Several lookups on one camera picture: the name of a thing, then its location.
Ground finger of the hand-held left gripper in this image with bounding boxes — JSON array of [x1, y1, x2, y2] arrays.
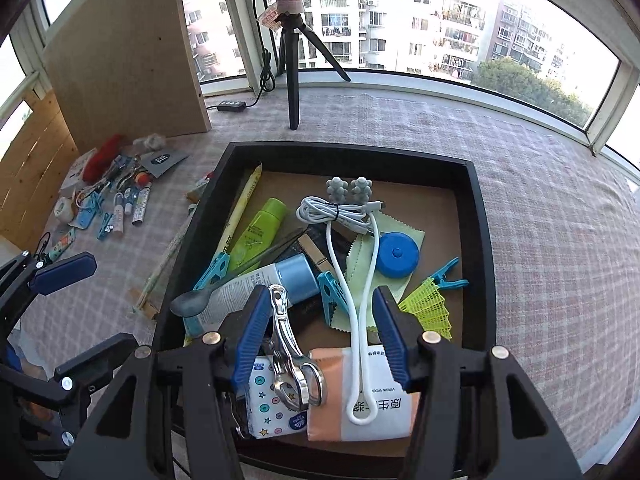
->
[[52, 332, 142, 401], [0, 251, 98, 331]]

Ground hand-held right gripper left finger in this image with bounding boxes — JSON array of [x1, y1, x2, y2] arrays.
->
[[59, 284, 274, 480]]

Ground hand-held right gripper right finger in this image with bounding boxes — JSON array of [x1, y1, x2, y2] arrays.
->
[[372, 285, 584, 480]]

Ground silver metal clamp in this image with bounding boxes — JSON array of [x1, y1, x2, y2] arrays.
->
[[257, 284, 329, 412]]

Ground white plastic tongs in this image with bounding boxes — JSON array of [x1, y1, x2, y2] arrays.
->
[[324, 176, 383, 427]]

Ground yellow-green mesh fan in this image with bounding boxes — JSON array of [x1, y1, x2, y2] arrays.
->
[[398, 277, 453, 342]]

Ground dotted small tissue pack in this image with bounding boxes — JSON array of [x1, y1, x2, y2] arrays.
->
[[247, 355, 309, 440]]

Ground grey spoon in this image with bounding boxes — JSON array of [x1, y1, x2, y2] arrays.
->
[[170, 232, 307, 318]]

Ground white lotion bottle blue cap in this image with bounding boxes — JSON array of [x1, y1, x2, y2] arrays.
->
[[182, 252, 321, 339]]

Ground orange tissue pack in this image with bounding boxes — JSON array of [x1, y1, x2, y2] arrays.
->
[[306, 344, 422, 442]]

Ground green cleaning cloth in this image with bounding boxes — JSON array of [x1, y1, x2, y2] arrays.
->
[[344, 211, 427, 332]]

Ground blue round tape measure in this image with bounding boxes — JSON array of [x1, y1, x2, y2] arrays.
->
[[376, 231, 421, 278]]

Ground wooden clothespin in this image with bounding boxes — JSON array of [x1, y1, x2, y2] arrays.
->
[[131, 287, 162, 320], [297, 237, 334, 272]]

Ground lime green tube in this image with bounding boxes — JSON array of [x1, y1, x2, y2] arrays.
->
[[227, 197, 289, 272]]

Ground black tray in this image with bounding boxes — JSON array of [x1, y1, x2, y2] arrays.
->
[[150, 141, 497, 480]]

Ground yellow long packet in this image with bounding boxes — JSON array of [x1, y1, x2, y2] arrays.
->
[[215, 162, 263, 261]]

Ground white cable bundle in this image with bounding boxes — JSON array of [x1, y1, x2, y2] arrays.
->
[[298, 196, 387, 235]]

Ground pink checked cloth desktop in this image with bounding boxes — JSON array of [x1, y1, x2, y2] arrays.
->
[[15, 85, 640, 480]]

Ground fruit print cream tube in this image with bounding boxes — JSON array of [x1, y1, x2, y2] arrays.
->
[[47, 227, 77, 262]]

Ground white round plastic holder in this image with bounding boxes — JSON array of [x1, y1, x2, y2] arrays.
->
[[52, 196, 77, 223]]

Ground white printed carton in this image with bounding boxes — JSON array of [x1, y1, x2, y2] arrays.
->
[[60, 149, 100, 197]]

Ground glitter tube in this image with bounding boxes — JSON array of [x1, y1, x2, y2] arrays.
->
[[131, 185, 152, 226]]

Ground pine wood panel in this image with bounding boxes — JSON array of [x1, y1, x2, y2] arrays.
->
[[0, 89, 80, 251]]

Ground black pen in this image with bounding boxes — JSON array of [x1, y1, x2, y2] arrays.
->
[[102, 160, 132, 187]]

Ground red cloth pouch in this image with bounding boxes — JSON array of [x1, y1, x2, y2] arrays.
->
[[82, 134, 126, 183]]

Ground black square card pouch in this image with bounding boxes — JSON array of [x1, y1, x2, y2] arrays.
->
[[140, 149, 190, 179]]

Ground white crumpled plastic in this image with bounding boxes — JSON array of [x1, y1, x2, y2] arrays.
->
[[134, 132, 168, 152]]

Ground yellow print snack sachet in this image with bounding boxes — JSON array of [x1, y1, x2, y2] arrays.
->
[[186, 172, 215, 204]]

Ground light wooden board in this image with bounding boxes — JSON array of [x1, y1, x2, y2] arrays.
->
[[42, 0, 212, 153]]

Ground black tripod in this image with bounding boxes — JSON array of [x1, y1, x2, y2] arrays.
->
[[272, 0, 352, 131]]

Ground apartment buildings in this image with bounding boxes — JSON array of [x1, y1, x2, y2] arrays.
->
[[182, 0, 571, 83]]

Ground black cable bundle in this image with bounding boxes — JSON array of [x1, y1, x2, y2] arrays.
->
[[34, 232, 55, 262]]

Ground black ring light cable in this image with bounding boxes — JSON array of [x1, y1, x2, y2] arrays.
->
[[247, 0, 277, 108]]

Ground white window frame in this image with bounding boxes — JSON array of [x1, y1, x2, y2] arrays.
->
[[0, 0, 640, 161]]

